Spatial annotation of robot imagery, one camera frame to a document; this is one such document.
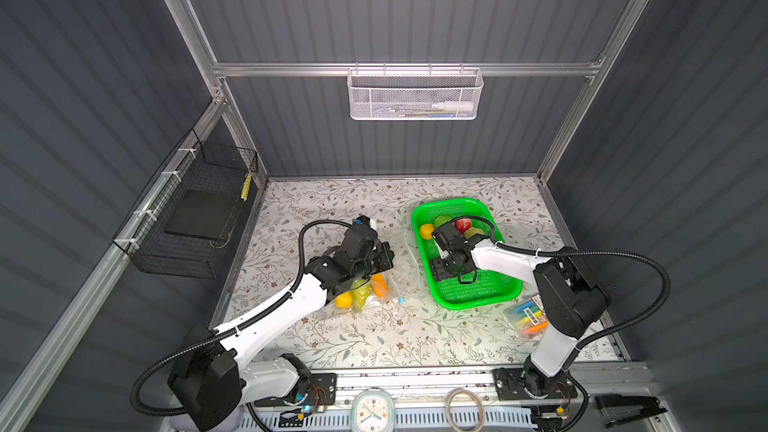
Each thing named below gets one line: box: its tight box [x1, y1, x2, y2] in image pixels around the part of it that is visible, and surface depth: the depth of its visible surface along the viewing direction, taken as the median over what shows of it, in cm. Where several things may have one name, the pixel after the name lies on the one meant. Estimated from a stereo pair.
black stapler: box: [594, 394, 668, 428], surface depth 71 cm
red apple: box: [454, 218, 472, 234], surface depth 103 cm
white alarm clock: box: [351, 389, 396, 432], surface depth 70 cm
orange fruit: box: [334, 291, 353, 309], surface depth 86 cm
